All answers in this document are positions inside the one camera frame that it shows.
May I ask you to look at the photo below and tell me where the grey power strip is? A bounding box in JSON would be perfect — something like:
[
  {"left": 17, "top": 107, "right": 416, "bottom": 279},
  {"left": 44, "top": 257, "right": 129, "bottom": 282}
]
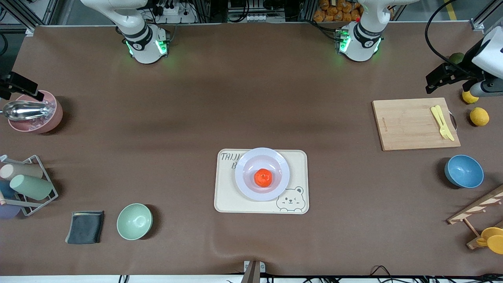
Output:
[{"left": 246, "top": 13, "right": 286, "bottom": 23}]

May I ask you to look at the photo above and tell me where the bag of orange buns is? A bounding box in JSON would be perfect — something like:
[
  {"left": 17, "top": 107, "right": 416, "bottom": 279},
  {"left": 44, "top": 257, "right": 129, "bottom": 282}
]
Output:
[{"left": 313, "top": 0, "right": 364, "bottom": 22}]

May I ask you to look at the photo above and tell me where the blue cup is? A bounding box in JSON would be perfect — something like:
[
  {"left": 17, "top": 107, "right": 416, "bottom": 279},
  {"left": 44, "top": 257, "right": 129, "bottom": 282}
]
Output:
[{"left": 0, "top": 180, "right": 16, "bottom": 199}]

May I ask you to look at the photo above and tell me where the yellow plastic fork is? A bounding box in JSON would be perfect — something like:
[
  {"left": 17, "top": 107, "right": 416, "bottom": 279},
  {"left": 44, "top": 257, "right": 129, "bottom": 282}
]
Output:
[{"left": 430, "top": 106, "right": 450, "bottom": 140}]

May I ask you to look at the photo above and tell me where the orange fruit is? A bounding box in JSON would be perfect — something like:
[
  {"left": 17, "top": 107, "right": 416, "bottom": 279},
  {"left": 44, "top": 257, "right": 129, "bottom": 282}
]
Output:
[{"left": 254, "top": 168, "right": 273, "bottom": 188}]

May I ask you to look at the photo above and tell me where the grey wire cup rack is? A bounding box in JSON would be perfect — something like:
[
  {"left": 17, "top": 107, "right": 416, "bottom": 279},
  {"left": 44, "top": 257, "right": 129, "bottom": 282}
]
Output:
[{"left": 0, "top": 154, "right": 59, "bottom": 217}]

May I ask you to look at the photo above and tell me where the blue bowl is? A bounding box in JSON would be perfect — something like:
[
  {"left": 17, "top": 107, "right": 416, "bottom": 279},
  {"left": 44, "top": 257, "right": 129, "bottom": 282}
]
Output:
[{"left": 444, "top": 154, "right": 485, "bottom": 189}]

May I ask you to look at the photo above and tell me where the wooden peg rack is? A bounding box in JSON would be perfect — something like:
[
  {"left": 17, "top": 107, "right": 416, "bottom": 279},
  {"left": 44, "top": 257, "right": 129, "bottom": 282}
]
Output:
[{"left": 447, "top": 185, "right": 503, "bottom": 250}]

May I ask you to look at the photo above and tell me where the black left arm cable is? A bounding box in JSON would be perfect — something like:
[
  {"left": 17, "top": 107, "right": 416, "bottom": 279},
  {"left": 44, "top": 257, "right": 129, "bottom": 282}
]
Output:
[{"left": 425, "top": 0, "right": 478, "bottom": 76}]

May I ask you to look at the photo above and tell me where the beige cup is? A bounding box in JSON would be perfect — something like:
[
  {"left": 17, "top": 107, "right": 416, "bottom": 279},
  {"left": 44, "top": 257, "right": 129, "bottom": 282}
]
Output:
[{"left": 0, "top": 164, "right": 44, "bottom": 181}]

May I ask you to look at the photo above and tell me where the purple cup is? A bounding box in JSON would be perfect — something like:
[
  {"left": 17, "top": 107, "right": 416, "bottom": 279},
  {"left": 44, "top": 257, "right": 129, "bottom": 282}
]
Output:
[{"left": 0, "top": 204, "right": 22, "bottom": 219}]

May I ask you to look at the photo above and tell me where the wooden cutting board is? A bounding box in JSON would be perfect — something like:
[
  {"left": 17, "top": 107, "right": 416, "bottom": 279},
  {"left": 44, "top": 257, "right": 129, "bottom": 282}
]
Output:
[{"left": 372, "top": 97, "right": 461, "bottom": 152}]

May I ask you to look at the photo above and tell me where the green bowl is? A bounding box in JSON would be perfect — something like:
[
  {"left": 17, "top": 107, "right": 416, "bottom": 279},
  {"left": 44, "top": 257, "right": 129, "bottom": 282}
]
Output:
[{"left": 117, "top": 203, "right": 153, "bottom": 241}]

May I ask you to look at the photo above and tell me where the lavender round plate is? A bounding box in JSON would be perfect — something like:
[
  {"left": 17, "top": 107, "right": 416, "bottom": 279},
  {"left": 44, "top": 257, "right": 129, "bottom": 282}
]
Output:
[{"left": 235, "top": 147, "right": 290, "bottom": 202}]

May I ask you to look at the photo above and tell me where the shiny metal scoop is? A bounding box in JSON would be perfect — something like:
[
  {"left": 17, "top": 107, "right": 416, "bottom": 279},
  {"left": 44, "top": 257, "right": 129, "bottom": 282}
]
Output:
[{"left": 0, "top": 101, "right": 54, "bottom": 121}]

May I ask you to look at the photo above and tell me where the mint green cup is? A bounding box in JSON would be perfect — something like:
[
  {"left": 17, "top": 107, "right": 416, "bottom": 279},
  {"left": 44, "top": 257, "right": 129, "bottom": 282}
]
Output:
[{"left": 10, "top": 175, "right": 53, "bottom": 201}]

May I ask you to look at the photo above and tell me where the pink bowl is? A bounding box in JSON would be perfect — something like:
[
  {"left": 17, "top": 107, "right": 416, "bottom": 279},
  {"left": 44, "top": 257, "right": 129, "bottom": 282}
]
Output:
[{"left": 8, "top": 90, "right": 63, "bottom": 134}]

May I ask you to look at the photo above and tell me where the dark grey folded cloth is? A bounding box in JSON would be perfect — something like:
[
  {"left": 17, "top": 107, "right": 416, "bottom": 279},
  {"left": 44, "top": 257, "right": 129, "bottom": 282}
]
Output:
[{"left": 65, "top": 211, "right": 105, "bottom": 245}]

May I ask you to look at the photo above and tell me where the yellow plastic knife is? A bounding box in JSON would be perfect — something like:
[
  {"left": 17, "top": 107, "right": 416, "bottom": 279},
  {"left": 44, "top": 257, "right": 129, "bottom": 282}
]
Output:
[{"left": 435, "top": 105, "right": 455, "bottom": 142}]

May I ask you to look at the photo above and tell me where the cream bear print tray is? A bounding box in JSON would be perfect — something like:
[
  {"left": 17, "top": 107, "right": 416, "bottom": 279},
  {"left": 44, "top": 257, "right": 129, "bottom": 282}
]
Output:
[{"left": 214, "top": 149, "right": 310, "bottom": 215}]

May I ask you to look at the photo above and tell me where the white power strip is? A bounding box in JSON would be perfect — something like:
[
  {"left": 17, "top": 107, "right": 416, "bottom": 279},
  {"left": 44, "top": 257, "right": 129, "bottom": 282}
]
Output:
[{"left": 154, "top": 3, "right": 197, "bottom": 24}]

